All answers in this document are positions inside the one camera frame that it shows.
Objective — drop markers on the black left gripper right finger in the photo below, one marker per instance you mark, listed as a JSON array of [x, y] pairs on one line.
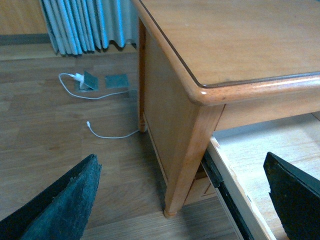
[[295, 196]]

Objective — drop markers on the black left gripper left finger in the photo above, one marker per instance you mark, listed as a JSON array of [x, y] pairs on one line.
[[61, 211]]

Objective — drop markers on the wooden drawer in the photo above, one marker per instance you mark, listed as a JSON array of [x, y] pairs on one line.
[[239, 154], [201, 189]]

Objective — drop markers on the open metal floor socket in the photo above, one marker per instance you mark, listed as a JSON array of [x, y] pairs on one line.
[[91, 83]]

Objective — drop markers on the white charger plug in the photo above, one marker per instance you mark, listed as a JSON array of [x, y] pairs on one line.
[[78, 77]]

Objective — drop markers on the closed metal floor socket cover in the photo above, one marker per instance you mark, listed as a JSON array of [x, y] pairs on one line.
[[116, 81]]

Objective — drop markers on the wooden nightstand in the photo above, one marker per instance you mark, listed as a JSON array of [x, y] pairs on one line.
[[211, 65]]

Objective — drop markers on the grey pleated curtain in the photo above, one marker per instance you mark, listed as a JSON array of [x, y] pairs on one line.
[[79, 26]]

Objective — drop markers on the light wooden cabinet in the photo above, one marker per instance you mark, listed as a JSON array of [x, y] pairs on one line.
[[21, 17]]

